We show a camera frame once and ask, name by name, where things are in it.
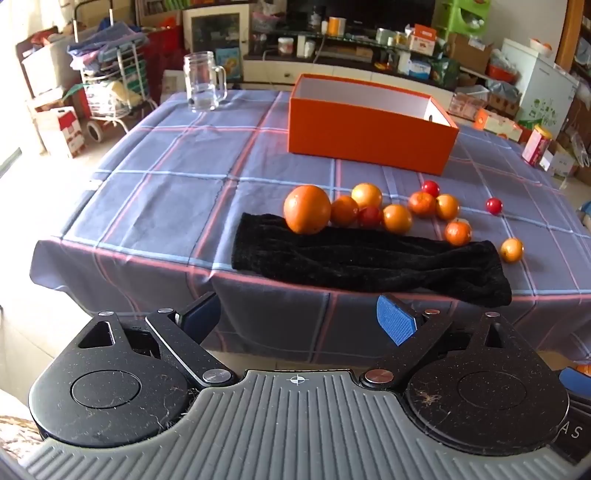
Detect glass mug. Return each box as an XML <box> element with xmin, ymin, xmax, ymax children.
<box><xmin>183</xmin><ymin>51</ymin><xmax>228</xmax><ymax>112</ymax></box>

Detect white and red carton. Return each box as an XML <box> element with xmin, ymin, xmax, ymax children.
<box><xmin>36</xmin><ymin>106</ymin><xmax>86</xmax><ymax>160</ymax></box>

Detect orange cardboard box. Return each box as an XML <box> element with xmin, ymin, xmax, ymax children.
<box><xmin>287</xmin><ymin>74</ymin><xmax>460</xmax><ymax>176</ymax></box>

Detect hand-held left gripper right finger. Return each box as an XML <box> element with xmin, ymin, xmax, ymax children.
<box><xmin>361</xmin><ymin>294</ymin><xmax>539</xmax><ymax>392</ymax></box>

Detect black television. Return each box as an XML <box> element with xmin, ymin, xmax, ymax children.
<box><xmin>286</xmin><ymin>0</ymin><xmax>437</xmax><ymax>33</ymax></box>

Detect large orange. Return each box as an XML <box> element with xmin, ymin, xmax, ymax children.
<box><xmin>283</xmin><ymin>185</ymin><xmax>332</xmax><ymax>235</ymax></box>

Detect white glass-door cabinet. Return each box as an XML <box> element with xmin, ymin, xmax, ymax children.
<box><xmin>182</xmin><ymin>7</ymin><xmax>245</xmax><ymax>84</ymax></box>

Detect wire trolley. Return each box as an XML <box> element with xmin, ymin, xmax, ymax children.
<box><xmin>69</xmin><ymin>32</ymin><xmax>151</xmax><ymax>139</ymax></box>

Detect orange and white box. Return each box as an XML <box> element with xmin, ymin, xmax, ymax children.
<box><xmin>409</xmin><ymin>24</ymin><xmax>438</xmax><ymax>57</ymax></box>

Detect black velvet cloth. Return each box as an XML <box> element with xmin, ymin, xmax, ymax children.
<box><xmin>231</xmin><ymin>212</ymin><xmax>513</xmax><ymax>308</ymax></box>

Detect white television stand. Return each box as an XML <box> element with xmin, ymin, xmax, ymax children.
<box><xmin>242</xmin><ymin>28</ymin><xmax>462</xmax><ymax>95</ymax></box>

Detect reddish tangerine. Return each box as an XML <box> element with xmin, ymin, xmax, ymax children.
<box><xmin>330</xmin><ymin>195</ymin><xmax>360</xmax><ymax>228</ymax></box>
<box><xmin>444</xmin><ymin>220</ymin><xmax>472</xmax><ymax>247</ymax></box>
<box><xmin>407</xmin><ymin>191</ymin><xmax>438</xmax><ymax>219</ymax></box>

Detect brown cardboard box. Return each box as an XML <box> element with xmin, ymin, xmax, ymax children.
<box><xmin>448</xmin><ymin>32</ymin><xmax>495</xmax><ymax>75</ymax></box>

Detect green package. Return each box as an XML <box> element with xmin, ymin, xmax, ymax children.
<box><xmin>429</xmin><ymin>58</ymin><xmax>460</xmax><ymax>88</ymax></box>

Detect large open cardboard box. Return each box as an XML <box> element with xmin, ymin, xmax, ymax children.
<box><xmin>16</xmin><ymin>28</ymin><xmax>79</xmax><ymax>100</ymax></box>

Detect green stacking bins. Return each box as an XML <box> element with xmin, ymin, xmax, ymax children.
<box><xmin>436</xmin><ymin>0</ymin><xmax>490</xmax><ymax>42</ymax></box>

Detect pink canister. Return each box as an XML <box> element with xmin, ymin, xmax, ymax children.
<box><xmin>522</xmin><ymin>126</ymin><xmax>554</xmax><ymax>168</ymax></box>

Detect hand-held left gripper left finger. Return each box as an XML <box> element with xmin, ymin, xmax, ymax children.
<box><xmin>69</xmin><ymin>292</ymin><xmax>237</xmax><ymax>387</ymax></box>

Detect clear plastic crate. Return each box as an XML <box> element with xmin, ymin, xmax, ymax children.
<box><xmin>448</xmin><ymin>85</ymin><xmax>490</xmax><ymax>121</ymax></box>

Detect white chest freezer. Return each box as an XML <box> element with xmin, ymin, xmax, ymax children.
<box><xmin>501</xmin><ymin>38</ymin><xmax>580</xmax><ymax>134</ymax></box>

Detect blue plaid tablecloth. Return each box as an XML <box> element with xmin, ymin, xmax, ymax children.
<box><xmin>28</xmin><ymin>90</ymin><xmax>591</xmax><ymax>365</ymax></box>

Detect blue picture book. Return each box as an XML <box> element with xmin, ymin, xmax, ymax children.
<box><xmin>215</xmin><ymin>46</ymin><xmax>243</xmax><ymax>83</ymax></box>

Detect small yellow orange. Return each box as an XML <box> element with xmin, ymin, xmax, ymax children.
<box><xmin>382</xmin><ymin>204</ymin><xmax>413</xmax><ymax>235</ymax></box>
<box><xmin>501</xmin><ymin>238</ymin><xmax>525</xmax><ymax>264</ymax></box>
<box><xmin>435</xmin><ymin>194</ymin><xmax>460</xmax><ymax>221</ymax></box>
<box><xmin>351</xmin><ymin>183</ymin><xmax>384</xmax><ymax>210</ymax></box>

